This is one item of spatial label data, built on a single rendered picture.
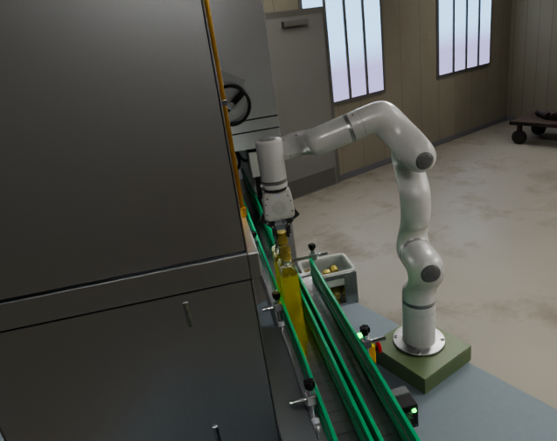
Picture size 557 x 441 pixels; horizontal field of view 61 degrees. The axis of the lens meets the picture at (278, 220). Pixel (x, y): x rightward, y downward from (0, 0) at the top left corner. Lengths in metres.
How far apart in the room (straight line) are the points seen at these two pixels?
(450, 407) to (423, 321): 0.29
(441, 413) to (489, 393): 0.20
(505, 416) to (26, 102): 1.59
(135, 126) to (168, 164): 0.09
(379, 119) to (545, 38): 7.49
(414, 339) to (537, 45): 7.47
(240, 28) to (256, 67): 0.20
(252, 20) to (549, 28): 6.79
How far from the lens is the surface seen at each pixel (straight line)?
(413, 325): 1.83
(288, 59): 5.70
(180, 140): 0.92
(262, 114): 2.58
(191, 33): 0.90
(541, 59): 8.93
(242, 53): 2.54
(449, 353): 1.90
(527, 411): 1.83
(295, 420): 1.33
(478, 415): 1.78
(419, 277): 1.64
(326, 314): 1.69
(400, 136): 1.49
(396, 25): 6.97
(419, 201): 1.59
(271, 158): 1.46
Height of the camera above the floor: 1.99
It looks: 22 degrees down
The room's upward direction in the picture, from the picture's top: 8 degrees counter-clockwise
